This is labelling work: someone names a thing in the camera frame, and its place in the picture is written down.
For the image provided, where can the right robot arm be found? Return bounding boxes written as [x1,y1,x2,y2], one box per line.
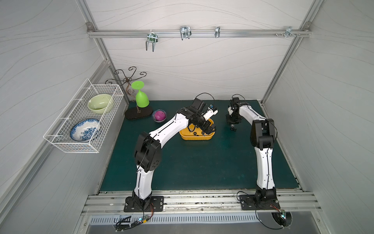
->
[226,97,276,205]

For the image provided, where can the aluminium crossbar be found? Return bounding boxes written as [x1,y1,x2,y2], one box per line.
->
[87,28,312,39]

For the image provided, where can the metal hook left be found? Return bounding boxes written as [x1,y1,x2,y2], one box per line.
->
[146,32,158,52]

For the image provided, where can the metal bracket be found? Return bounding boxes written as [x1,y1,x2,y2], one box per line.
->
[215,26,221,38]

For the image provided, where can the light green bowl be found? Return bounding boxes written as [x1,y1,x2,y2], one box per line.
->
[87,94,114,115]

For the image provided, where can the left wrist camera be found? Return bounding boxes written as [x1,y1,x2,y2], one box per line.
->
[203,105,218,121]

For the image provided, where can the metal hook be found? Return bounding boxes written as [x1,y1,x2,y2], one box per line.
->
[146,32,158,52]
[180,26,192,40]
[275,26,298,38]

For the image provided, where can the white slotted cable duct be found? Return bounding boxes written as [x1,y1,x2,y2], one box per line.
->
[90,213,258,226]

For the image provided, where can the metal hook middle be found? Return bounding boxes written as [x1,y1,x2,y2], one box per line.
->
[180,26,192,40]

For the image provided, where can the green plastic goblet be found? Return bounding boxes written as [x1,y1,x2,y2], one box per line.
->
[131,81,150,108]

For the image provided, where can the white wire basket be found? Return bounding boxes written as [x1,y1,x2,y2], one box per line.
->
[43,80,124,153]

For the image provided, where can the metal hook right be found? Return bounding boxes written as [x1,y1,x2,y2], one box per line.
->
[275,26,298,38]

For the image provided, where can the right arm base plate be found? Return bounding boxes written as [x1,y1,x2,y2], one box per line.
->
[238,195,281,211]

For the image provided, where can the yellow plastic storage box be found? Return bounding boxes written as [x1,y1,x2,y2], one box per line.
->
[179,124,215,140]

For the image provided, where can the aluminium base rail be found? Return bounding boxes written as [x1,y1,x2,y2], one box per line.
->
[81,189,322,215]

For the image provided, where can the blue white patterned bowl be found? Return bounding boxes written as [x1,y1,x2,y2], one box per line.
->
[70,119,101,142]

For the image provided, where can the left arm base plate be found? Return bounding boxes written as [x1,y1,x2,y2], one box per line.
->
[123,196,164,213]

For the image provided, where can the black metal cup stand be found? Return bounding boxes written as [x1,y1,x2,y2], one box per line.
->
[105,66,153,120]

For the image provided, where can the purple ball in bowl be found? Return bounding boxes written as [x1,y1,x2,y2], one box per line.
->
[152,109,167,123]

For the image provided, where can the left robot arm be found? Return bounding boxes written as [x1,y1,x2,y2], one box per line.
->
[134,105,218,201]

